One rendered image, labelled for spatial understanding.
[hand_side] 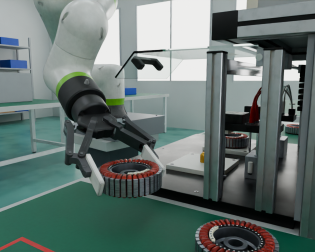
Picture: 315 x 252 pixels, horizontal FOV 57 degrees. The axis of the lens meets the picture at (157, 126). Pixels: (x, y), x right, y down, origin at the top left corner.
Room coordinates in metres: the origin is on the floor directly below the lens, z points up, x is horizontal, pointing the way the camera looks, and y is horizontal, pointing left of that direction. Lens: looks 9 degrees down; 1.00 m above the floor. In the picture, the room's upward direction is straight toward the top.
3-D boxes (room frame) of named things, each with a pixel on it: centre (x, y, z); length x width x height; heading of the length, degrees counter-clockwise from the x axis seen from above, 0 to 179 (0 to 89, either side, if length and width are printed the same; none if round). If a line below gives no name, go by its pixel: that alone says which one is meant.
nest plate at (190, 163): (0.76, -0.13, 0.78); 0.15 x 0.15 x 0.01; 58
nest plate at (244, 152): (0.97, -0.25, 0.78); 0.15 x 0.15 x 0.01; 58
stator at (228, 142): (0.97, -0.25, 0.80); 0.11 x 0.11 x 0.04
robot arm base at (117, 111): (1.44, 0.26, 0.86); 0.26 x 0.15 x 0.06; 42
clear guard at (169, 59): (0.71, -0.10, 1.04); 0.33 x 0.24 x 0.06; 58
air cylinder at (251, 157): (0.69, -0.25, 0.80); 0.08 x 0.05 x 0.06; 148
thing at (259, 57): (0.77, -0.34, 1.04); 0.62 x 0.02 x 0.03; 148
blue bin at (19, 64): (6.98, 3.38, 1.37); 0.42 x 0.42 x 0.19; 59
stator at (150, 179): (0.48, 0.05, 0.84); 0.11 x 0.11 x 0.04
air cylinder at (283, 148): (0.89, -0.38, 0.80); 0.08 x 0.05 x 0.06; 148
